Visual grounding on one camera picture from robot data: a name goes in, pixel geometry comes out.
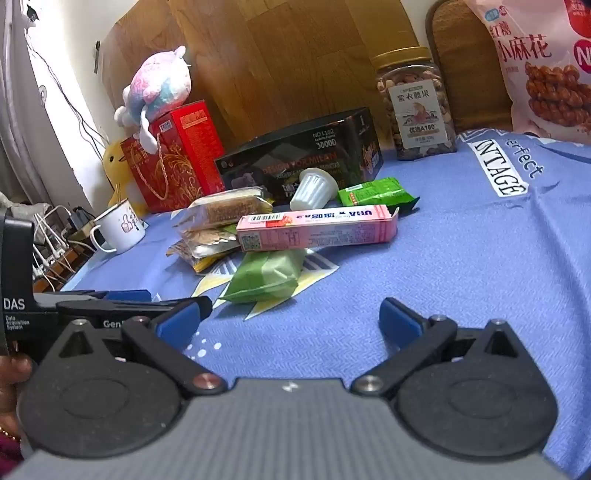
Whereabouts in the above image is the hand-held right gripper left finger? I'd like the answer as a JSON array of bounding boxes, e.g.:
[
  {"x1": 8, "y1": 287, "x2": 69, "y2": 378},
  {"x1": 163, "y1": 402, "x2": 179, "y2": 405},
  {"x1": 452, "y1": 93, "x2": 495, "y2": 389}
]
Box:
[{"x1": 39, "y1": 304, "x2": 228, "y2": 398}]

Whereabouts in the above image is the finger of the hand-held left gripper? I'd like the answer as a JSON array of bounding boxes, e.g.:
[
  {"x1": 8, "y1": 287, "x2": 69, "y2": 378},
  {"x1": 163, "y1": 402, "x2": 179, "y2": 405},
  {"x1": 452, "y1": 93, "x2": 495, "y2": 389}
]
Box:
[
  {"x1": 62, "y1": 289, "x2": 152, "y2": 304},
  {"x1": 107, "y1": 296, "x2": 213, "y2": 324}
]

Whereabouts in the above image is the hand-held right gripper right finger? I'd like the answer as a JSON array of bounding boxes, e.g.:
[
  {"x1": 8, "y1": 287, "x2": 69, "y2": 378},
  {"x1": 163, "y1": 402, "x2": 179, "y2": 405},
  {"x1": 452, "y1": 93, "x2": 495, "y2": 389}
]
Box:
[{"x1": 350, "y1": 298, "x2": 541, "y2": 398}]

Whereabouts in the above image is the person's left hand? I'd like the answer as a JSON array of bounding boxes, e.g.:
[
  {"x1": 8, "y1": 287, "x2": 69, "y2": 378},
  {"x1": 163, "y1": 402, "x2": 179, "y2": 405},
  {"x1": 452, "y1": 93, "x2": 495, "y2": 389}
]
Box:
[{"x1": 0, "y1": 354, "x2": 34, "y2": 444}]

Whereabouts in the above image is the yellow snack packet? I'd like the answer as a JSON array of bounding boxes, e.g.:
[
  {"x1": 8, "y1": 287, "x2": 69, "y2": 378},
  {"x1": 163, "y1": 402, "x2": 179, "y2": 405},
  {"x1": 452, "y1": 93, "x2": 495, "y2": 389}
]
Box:
[{"x1": 166, "y1": 240, "x2": 227, "y2": 276}]

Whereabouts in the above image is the white enamel mug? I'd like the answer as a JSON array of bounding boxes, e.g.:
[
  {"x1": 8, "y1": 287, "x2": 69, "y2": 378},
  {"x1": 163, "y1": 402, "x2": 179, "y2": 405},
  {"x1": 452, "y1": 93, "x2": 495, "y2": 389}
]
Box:
[{"x1": 89, "y1": 199, "x2": 147, "y2": 255}]

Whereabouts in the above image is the silver snack packet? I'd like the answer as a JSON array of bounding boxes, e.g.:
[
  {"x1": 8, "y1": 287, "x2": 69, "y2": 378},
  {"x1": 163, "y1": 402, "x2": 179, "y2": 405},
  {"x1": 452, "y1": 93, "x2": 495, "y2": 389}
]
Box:
[{"x1": 179, "y1": 225, "x2": 241, "y2": 260}]

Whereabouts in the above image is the large green snack packet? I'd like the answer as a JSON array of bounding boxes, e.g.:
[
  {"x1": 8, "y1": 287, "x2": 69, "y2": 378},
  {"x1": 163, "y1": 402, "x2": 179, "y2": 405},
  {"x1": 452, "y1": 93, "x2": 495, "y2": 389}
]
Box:
[{"x1": 222, "y1": 249, "x2": 306, "y2": 304}]

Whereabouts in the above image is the clear brown cake packet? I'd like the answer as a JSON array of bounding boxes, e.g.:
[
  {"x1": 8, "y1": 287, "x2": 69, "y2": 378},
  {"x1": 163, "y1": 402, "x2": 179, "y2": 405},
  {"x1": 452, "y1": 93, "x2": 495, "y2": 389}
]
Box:
[{"x1": 173, "y1": 187, "x2": 274, "y2": 232}]

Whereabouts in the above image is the yellow plush toy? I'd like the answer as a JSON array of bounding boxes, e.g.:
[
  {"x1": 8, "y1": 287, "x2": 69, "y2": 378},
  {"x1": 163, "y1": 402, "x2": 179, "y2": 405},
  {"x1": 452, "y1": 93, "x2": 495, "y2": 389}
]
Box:
[{"x1": 102, "y1": 137, "x2": 149, "y2": 215}]

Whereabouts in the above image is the long pink box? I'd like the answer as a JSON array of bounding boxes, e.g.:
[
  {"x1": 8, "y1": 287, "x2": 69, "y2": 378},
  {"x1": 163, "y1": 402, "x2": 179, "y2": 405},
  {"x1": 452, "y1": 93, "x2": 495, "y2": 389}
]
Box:
[{"x1": 236, "y1": 205, "x2": 400, "y2": 253}]

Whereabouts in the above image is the small green snack packet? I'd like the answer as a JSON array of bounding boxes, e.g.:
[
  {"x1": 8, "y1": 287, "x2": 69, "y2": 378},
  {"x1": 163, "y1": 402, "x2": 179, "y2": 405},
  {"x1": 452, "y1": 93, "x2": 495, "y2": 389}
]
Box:
[{"x1": 338, "y1": 181, "x2": 420, "y2": 216}]

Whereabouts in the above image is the red gift box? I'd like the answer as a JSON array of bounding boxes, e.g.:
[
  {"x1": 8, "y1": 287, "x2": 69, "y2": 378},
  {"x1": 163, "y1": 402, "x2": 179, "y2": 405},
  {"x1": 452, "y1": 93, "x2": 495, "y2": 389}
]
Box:
[{"x1": 121, "y1": 100, "x2": 225, "y2": 214}]

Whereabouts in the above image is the white jelly cup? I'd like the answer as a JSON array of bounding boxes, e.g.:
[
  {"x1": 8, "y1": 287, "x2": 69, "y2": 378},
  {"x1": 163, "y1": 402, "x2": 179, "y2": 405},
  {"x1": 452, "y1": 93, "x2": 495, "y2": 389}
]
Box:
[{"x1": 289, "y1": 167, "x2": 336, "y2": 213}]

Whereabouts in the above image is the purple sleeve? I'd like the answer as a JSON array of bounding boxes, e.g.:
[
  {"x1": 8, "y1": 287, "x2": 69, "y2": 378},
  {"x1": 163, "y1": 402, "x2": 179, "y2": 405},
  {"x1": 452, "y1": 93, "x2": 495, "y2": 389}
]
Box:
[{"x1": 0, "y1": 436, "x2": 25, "y2": 468}]

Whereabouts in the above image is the white curtain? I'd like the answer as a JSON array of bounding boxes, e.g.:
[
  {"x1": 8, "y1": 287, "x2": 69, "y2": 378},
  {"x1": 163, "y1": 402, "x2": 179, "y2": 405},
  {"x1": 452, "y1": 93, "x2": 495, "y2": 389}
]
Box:
[{"x1": 0, "y1": 0, "x2": 55, "y2": 208}]

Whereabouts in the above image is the black printed box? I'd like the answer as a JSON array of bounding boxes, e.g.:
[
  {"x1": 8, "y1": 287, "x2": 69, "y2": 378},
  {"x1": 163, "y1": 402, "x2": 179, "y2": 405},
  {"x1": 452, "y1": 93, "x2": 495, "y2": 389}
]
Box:
[{"x1": 215, "y1": 107, "x2": 384, "y2": 205}]

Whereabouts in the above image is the pink and blue plush toy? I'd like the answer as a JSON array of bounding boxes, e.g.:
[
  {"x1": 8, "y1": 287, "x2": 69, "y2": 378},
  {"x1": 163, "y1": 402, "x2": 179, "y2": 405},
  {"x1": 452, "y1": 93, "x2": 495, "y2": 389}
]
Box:
[{"x1": 113, "y1": 45, "x2": 193, "y2": 153}]

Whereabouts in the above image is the clear nut jar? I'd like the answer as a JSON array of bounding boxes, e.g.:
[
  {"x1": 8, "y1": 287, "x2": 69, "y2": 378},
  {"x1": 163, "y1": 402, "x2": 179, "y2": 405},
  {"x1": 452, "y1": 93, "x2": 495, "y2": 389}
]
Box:
[{"x1": 371, "y1": 47, "x2": 459, "y2": 162}]

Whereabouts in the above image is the wooden board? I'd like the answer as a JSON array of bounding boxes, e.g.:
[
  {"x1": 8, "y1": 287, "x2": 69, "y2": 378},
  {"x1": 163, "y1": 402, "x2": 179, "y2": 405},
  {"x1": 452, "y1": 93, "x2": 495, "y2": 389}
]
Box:
[{"x1": 100, "y1": 0, "x2": 432, "y2": 155}]

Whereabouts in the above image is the brown woven mat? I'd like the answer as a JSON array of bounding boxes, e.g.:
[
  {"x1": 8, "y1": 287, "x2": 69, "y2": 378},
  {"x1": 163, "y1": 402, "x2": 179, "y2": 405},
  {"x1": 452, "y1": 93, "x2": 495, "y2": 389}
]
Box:
[{"x1": 425, "y1": 0, "x2": 514, "y2": 136}]

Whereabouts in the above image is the large pink snack bag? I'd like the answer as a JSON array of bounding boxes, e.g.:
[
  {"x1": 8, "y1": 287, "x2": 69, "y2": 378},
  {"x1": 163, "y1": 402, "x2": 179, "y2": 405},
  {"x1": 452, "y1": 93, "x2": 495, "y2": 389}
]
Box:
[{"x1": 464, "y1": 0, "x2": 591, "y2": 147}]

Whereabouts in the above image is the power strip with white cables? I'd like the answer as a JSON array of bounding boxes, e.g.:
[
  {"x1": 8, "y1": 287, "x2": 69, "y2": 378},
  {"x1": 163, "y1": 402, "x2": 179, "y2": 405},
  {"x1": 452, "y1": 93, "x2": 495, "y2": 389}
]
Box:
[{"x1": 31, "y1": 204, "x2": 99, "y2": 292}]

